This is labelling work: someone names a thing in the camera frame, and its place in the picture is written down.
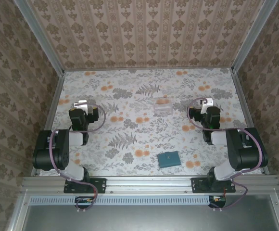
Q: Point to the blue leather card holder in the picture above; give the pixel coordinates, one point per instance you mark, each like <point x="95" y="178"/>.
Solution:
<point x="168" y="159"/>

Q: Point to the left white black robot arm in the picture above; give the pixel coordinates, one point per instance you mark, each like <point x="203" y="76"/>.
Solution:
<point x="62" y="149"/>

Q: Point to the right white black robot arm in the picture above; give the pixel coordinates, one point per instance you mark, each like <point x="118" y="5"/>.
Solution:
<point x="245" y="154"/>

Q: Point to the clear acrylic box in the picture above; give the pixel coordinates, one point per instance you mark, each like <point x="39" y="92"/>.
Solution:
<point x="162" y="107"/>

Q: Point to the floral table cover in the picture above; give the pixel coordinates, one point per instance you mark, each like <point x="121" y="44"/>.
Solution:
<point x="142" y="134"/>

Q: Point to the grey metal panel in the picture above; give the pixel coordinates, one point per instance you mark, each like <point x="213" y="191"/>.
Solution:
<point x="149" y="219"/>

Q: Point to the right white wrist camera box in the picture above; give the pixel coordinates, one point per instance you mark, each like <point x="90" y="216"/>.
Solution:
<point x="208" y="102"/>

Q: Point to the left aluminium side rail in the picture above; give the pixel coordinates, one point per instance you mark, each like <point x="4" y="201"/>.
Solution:
<point x="53" y="101"/>

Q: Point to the aluminium side rail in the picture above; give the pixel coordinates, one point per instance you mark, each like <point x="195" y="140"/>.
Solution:
<point x="53" y="101"/>
<point x="242" y="101"/>

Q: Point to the right aluminium side rail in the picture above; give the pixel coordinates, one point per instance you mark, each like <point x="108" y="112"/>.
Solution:
<point x="242" y="101"/>

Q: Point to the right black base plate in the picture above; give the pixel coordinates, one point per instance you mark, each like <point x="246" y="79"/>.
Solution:
<point x="197" y="186"/>

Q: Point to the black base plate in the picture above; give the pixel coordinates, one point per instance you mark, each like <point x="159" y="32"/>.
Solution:
<point x="197" y="186"/>
<point x="98" y="185"/>

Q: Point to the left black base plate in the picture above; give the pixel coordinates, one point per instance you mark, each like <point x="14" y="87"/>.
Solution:
<point x="98" y="185"/>

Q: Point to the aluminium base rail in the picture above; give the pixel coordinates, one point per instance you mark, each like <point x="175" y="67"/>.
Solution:
<point x="149" y="184"/>

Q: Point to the left aluminium upright post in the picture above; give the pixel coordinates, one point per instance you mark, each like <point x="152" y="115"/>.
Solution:
<point x="40" y="36"/>

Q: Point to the aluminium upright post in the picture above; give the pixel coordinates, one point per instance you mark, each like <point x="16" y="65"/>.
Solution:
<point x="40" y="36"/>
<point x="252" y="36"/>

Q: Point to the right aluminium upright post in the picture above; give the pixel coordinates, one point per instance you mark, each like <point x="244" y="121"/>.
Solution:
<point x="252" y="36"/>

